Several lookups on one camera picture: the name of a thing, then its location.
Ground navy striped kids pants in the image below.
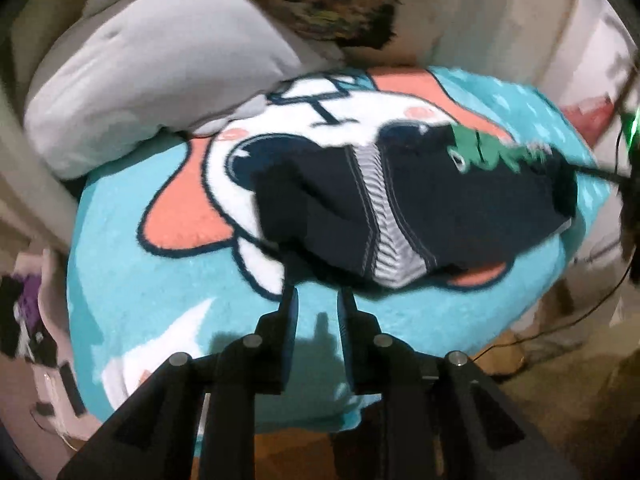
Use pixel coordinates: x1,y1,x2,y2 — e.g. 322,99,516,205
254,125,577,289

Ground red bag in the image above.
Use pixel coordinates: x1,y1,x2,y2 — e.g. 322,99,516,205
561,96,615,148

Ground teal cartoon dog blanket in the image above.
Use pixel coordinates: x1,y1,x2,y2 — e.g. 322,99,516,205
67,67,610,431

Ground pink clothes pile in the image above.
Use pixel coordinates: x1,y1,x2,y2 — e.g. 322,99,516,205
1,248,100,479

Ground grey plush pillow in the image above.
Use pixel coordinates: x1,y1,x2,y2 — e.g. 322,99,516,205
24,0,332,180

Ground cream floral pillow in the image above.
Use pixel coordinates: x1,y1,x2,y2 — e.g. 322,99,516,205
257,0,456,66

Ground black cable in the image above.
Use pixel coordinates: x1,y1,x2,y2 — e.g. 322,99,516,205
472,238,637,363

